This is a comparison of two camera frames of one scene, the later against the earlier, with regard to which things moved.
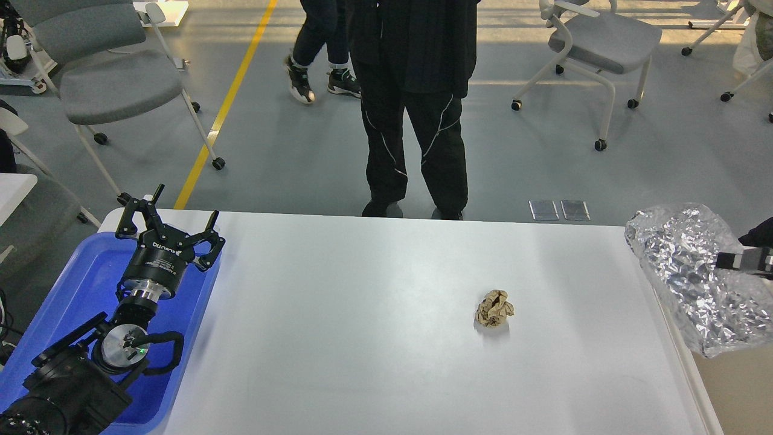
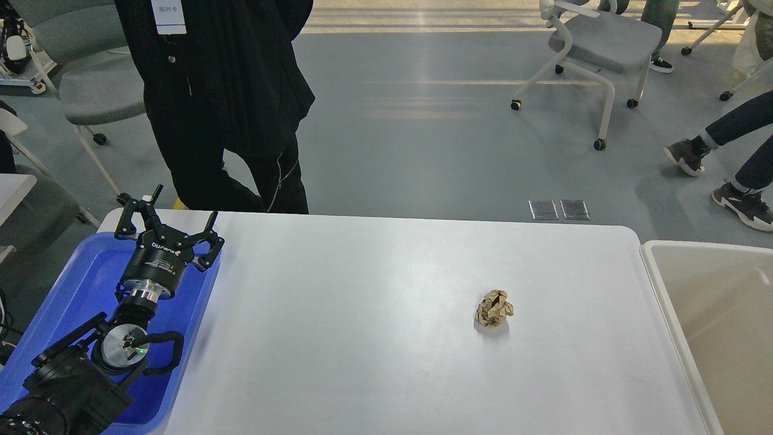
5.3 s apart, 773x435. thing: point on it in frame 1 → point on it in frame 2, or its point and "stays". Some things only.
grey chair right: x=593 y=41 stays
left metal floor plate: x=543 y=210 stays
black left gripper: x=158 y=263 stays
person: x=418 y=55 → x=224 y=75
